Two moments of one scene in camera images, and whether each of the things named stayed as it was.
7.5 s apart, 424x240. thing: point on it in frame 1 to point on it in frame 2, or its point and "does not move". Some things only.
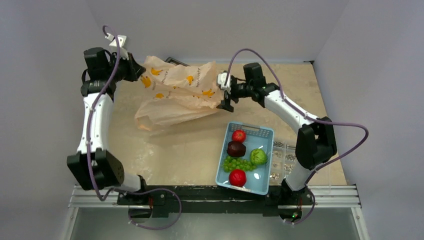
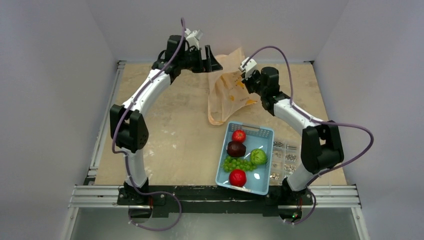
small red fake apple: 239,135 does not move
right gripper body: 227,98 to 249,82
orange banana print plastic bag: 176,94 to 228,92
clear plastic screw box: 283,157 does not move
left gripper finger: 137,70 to 211,63
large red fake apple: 237,178 does not move
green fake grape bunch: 231,163 does not move
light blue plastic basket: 257,179 does not move
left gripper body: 124,69 to 194,61
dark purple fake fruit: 236,149 does not move
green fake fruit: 258,156 does not move
